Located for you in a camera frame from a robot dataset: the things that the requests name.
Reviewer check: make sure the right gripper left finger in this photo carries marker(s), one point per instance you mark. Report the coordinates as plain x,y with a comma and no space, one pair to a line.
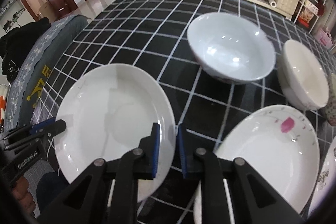
107,191

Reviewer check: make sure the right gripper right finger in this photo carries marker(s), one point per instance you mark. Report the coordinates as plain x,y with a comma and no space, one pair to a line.
231,191

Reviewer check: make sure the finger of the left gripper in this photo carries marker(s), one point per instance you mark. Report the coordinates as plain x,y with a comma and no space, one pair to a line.
39,126

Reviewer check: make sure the pink flower plate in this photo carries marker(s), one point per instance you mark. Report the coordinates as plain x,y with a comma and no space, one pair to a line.
280,143

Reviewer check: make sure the plain white plate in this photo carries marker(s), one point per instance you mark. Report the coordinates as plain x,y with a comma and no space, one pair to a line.
107,112

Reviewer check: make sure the cartoon print plate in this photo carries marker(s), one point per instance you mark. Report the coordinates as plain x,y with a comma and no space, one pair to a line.
325,180

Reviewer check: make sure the cream white bowl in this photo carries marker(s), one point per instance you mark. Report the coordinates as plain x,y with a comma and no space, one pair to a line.
301,77

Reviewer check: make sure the person's left hand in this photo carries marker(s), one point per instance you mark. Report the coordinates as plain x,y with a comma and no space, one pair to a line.
23,196

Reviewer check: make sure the grey embroidered sofa cover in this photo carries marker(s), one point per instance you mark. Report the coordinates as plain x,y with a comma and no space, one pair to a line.
25,91

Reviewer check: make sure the black garment on sofa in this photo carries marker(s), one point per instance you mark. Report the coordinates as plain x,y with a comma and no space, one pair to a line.
16,45

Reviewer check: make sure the black white checkered tablecloth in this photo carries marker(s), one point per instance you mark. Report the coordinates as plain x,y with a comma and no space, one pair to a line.
151,34

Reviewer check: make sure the pink bag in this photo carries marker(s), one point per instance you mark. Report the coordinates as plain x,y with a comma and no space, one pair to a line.
324,38

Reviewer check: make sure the white paper roll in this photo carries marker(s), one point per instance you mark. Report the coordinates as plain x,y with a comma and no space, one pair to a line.
272,3

